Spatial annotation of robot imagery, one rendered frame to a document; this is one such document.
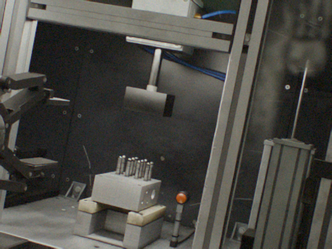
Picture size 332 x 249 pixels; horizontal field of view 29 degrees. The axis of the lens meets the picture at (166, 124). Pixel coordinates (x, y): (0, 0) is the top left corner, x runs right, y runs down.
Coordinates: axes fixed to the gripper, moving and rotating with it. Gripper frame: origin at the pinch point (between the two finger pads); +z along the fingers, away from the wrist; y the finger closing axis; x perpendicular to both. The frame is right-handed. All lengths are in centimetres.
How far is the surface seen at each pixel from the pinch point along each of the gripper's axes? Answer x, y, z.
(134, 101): 1.8, 5.3, 39.4
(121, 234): -0.6, -20.9, 39.2
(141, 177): -1.2, -9.5, 43.9
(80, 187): 20, -18, 64
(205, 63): -5, 17, 64
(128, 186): -2.2, -10.2, 33.1
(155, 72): -0.5, 11.7, 41.5
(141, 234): -6.6, -18.3, 32.7
